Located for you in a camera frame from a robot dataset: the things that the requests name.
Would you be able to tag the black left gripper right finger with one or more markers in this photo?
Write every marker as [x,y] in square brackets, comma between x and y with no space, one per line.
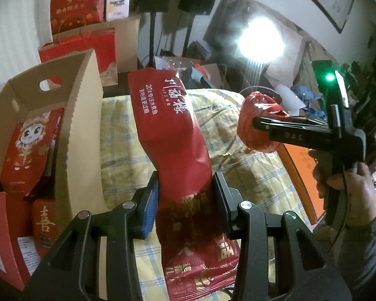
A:
[280,259]

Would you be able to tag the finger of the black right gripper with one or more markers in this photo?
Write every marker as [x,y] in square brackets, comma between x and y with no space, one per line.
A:
[303,138]
[288,122]

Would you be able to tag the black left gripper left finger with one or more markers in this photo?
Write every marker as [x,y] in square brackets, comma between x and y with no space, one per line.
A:
[70,270]

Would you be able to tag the red plastic string ball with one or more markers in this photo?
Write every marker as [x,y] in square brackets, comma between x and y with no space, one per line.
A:
[255,109]

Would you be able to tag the long red paper bag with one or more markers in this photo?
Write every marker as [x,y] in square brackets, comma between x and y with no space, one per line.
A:
[197,257]

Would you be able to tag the red cat gift bag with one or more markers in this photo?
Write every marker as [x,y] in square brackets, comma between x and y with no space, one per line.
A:
[26,159]

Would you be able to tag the person's right forearm sleeve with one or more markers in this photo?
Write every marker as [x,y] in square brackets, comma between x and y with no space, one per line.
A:
[355,252]

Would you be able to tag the person's right hand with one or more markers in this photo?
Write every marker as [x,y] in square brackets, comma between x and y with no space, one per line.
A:
[359,187]

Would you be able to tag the orange fresh fruit box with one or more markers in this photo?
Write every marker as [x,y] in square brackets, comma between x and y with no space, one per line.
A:
[300,166]

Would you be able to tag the yellow plaid bed sheet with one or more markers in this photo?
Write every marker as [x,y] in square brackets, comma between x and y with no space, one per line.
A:
[259,177]

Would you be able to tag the red double happiness box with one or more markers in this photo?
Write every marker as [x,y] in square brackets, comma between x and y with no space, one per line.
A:
[45,230]

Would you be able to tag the red items inside box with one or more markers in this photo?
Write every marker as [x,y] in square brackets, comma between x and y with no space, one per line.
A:
[18,256]

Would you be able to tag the clutter pile with plastic bag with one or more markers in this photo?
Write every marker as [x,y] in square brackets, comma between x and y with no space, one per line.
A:
[195,74]

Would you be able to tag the bright video lamp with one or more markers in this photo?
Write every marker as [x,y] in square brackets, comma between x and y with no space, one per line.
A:
[261,41]

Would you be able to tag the brown cardboard box background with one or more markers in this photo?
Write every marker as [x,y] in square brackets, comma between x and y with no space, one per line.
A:
[126,40]

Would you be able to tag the open brown cardboard box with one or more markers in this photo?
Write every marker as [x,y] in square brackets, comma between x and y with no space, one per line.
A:
[73,83]

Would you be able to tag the white small carton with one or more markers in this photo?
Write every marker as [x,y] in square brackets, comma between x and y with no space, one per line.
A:
[117,9]

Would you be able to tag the red gift box top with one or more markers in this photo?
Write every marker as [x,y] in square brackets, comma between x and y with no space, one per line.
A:
[71,14]

